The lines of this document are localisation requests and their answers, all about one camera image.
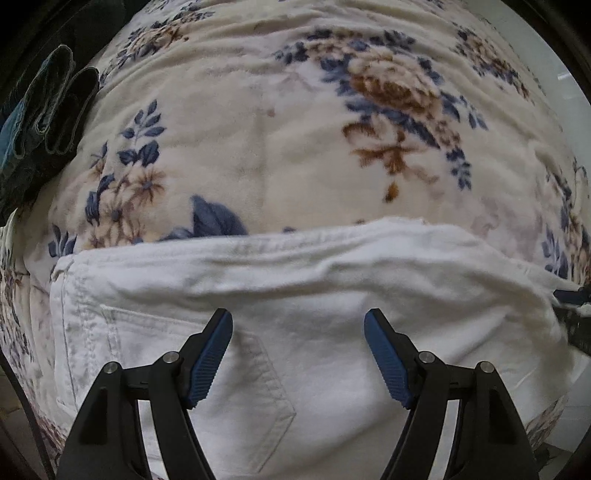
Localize white pants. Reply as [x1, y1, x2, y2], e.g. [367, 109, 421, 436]
[50, 218, 575, 480]

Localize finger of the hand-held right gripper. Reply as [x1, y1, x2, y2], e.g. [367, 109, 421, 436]
[553, 285, 591, 307]
[556, 307, 591, 357]

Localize dark teal cloth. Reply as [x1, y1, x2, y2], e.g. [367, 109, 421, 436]
[0, 44, 101, 222]

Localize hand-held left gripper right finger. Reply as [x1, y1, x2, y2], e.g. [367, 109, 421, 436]
[364, 308, 539, 480]

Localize floral fleece blanket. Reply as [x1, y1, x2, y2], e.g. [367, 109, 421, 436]
[0, 0, 591, 480]

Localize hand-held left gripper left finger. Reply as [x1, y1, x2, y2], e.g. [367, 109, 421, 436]
[58, 308, 234, 480]

